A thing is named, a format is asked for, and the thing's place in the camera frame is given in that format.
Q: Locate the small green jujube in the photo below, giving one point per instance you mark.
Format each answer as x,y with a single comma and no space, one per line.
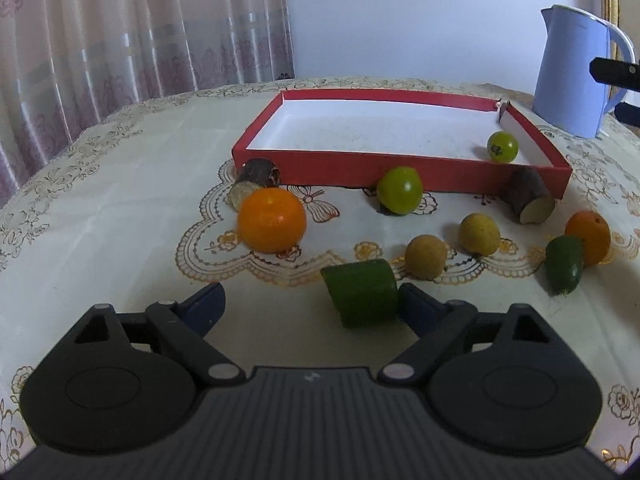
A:
502,147

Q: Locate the yellow longan fruit right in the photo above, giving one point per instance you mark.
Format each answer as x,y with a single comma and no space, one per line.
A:
479,235

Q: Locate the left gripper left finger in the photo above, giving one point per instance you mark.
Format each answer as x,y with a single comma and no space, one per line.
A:
182,327

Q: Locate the dark sugarcane piece right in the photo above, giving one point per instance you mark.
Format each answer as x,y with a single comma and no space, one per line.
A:
528,197

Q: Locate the yellow longan fruit left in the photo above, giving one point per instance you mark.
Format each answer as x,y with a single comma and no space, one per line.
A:
425,257

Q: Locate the cream floral tablecloth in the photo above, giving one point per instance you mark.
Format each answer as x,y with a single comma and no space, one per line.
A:
136,211

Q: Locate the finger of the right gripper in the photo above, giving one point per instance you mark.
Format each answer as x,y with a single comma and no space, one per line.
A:
615,73
627,114

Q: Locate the large orange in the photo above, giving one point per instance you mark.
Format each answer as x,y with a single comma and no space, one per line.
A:
271,220

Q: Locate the blue electric kettle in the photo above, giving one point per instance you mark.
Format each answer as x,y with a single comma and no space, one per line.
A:
566,95

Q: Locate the dark sugarcane piece left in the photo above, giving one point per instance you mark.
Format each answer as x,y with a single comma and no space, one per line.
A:
256,173

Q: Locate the green round fruit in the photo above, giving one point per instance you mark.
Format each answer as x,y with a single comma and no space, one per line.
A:
400,190

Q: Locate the small orange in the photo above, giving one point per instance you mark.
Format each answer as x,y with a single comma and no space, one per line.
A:
593,230

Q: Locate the small green cucumber piece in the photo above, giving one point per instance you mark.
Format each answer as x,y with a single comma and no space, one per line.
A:
563,264

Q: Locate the yellow longan fruit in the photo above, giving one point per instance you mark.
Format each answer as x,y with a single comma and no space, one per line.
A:
425,257
479,235

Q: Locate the dark sugarcane piece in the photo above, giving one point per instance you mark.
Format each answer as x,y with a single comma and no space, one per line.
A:
528,197
256,173

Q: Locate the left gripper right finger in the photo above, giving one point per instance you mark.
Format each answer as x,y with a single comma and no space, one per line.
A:
441,328

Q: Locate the pink patterned curtain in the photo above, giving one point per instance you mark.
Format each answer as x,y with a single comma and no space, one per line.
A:
68,64

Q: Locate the red shallow box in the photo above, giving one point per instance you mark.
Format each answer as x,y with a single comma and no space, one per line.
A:
352,137

